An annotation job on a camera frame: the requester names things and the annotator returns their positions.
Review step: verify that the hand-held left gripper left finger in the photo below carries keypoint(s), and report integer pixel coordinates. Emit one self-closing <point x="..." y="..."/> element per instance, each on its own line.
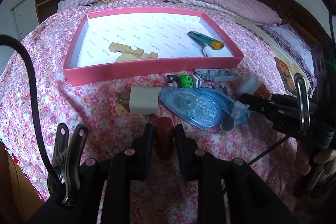
<point x="148" y="140"/>

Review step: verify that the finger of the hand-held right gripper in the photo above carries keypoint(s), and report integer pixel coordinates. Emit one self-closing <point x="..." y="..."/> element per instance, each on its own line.
<point x="254" y="101"/>
<point x="265" y="113"/>

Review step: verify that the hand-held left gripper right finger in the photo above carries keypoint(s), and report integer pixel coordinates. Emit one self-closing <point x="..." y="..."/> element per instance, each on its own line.
<point x="179" y="140"/>

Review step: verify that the dark red small bottle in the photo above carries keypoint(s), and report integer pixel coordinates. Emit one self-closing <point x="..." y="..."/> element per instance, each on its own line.
<point x="164" y="140"/>

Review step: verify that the white bottle orange label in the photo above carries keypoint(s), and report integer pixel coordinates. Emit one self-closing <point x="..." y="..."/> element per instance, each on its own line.
<point x="252" y="85"/>

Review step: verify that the blue correction tape dispenser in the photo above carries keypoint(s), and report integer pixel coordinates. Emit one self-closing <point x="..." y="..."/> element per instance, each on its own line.
<point x="194" y="106"/>

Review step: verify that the white charger plug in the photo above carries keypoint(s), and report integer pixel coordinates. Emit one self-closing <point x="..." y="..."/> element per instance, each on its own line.
<point x="144" y="100"/>

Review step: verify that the grey toothed plastic strip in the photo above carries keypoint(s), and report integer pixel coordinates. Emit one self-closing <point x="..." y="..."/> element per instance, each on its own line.
<point x="218" y="75"/>

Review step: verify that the white earbud case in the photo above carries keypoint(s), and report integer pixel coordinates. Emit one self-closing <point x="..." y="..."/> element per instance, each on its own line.
<point x="209" y="50"/>

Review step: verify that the pink shallow cardboard box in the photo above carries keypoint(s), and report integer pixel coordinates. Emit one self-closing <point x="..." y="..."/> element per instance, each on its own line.
<point x="105" y="73"/>

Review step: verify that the green cartoon lighter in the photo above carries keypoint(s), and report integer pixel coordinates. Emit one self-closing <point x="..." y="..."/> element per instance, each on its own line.
<point x="202" y="38"/>

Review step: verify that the round wooden piece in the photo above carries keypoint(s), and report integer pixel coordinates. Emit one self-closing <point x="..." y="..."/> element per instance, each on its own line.
<point x="126" y="58"/>

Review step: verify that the notched wooden block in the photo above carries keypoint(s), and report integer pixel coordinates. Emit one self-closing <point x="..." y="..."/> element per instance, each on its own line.
<point x="118" y="47"/>

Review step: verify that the person's right hand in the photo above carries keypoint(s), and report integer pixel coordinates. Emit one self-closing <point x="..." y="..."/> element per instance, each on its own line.
<point x="325" y="158"/>

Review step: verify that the metal spring clip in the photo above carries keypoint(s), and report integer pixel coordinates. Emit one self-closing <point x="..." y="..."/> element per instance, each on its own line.
<point x="65" y="161"/>
<point x="305" y="106"/>

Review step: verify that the small picture book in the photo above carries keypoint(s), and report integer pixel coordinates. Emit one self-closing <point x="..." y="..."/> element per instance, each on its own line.
<point x="284" y="73"/>

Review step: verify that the beige cartoon bedsheet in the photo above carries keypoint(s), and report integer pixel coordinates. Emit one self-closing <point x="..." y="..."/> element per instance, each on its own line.
<point x="262" y="35"/>

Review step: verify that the purple frilled pillow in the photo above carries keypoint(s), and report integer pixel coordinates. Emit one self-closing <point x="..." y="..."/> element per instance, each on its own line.
<point x="294" y="40"/>

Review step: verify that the dark wooden headboard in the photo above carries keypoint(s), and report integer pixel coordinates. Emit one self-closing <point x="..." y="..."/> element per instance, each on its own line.
<point x="302" y="8"/>

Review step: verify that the white shelf unit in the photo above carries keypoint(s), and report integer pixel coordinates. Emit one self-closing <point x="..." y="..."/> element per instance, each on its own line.
<point x="23" y="14"/>

